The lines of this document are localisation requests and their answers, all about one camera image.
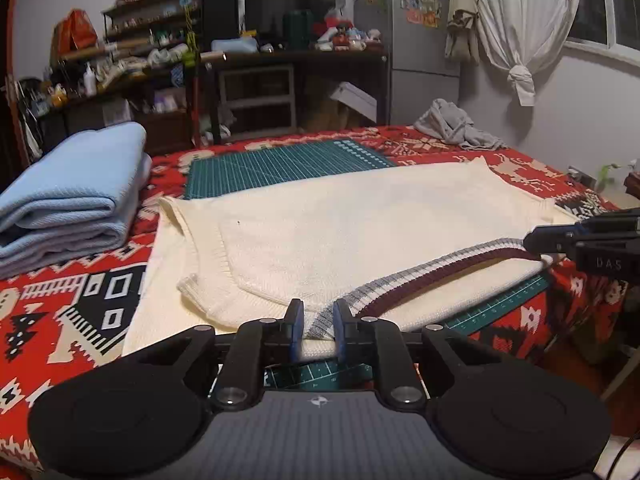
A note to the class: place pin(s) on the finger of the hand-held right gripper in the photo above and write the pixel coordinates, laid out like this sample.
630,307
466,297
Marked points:
550,240

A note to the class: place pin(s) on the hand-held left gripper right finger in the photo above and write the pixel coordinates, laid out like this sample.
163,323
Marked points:
341,325

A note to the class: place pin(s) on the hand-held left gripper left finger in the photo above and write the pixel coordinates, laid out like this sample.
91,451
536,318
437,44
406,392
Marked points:
297,322

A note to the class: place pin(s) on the cream knit vest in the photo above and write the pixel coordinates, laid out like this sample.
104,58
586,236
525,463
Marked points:
350,220

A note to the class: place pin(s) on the grey crumpled garment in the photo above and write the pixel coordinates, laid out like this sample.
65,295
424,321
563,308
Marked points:
450,122

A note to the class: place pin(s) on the green cutting mat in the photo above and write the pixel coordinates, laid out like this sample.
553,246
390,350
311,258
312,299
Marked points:
280,165

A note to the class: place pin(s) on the grey refrigerator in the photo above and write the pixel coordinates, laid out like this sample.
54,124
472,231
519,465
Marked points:
420,95

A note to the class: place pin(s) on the stack of brown cardboard boxes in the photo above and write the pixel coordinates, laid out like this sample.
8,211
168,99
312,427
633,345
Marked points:
320,110

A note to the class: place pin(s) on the white curtain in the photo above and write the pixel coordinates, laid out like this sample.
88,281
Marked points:
520,20

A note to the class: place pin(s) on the red patterned blanket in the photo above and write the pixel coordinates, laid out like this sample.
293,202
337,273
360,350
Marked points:
75,310

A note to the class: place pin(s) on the white cardboard box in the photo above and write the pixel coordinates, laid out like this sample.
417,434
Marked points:
355,100

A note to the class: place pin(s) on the white plastic drawer unit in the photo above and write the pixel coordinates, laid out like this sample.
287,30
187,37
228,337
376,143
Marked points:
256,99

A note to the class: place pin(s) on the brown wooden drawer cabinet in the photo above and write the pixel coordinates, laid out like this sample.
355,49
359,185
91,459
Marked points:
167,132

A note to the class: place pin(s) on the beige hanging bag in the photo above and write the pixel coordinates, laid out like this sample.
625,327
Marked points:
462,25

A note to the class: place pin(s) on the window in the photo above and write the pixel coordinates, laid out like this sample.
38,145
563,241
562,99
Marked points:
615,5

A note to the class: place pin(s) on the light blue folded sweater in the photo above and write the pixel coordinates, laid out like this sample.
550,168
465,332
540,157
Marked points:
65,180

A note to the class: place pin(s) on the blue striped tie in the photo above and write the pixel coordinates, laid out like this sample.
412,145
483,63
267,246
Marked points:
177,76

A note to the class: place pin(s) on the light blue pouch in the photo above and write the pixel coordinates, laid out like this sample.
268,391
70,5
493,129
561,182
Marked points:
235,46

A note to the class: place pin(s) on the cluster of figurines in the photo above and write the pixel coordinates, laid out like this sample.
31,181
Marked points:
350,35

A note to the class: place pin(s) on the cluttered dark wooden desk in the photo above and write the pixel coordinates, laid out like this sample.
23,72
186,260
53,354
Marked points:
75,115

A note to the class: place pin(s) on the lime green plastic stand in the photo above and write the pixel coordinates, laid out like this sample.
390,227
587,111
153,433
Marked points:
190,35

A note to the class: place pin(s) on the black monitor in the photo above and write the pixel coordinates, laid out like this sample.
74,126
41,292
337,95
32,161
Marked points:
270,15

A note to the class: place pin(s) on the white pump bottle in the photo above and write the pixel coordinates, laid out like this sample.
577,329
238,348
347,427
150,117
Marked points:
90,82

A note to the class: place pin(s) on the cardboard tube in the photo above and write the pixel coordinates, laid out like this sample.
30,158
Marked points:
100,51

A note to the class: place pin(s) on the wooden door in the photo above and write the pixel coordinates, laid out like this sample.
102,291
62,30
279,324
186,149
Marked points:
10,110

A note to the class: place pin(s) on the orange red bag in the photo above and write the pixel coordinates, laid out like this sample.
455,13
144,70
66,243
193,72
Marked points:
75,32

